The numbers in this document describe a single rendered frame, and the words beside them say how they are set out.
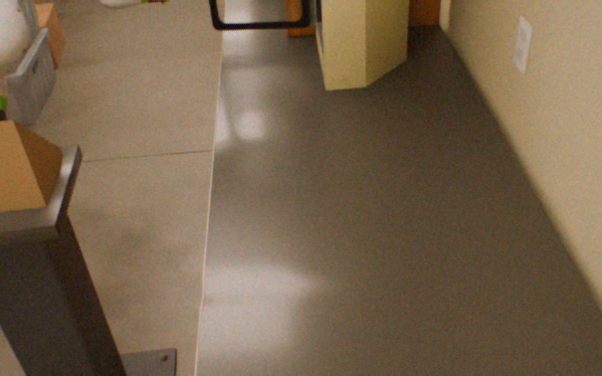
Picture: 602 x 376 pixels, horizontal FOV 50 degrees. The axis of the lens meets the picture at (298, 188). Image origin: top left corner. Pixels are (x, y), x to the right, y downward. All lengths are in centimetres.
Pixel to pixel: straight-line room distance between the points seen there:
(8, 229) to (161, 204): 156
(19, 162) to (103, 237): 147
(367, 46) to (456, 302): 81
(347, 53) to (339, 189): 46
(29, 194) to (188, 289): 117
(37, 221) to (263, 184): 50
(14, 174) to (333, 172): 70
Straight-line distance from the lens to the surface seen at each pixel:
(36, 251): 164
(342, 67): 178
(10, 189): 155
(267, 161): 154
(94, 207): 311
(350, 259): 127
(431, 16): 218
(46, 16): 452
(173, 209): 298
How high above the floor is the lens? 182
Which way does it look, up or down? 38 degrees down
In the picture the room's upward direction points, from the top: 5 degrees counter-clockwise
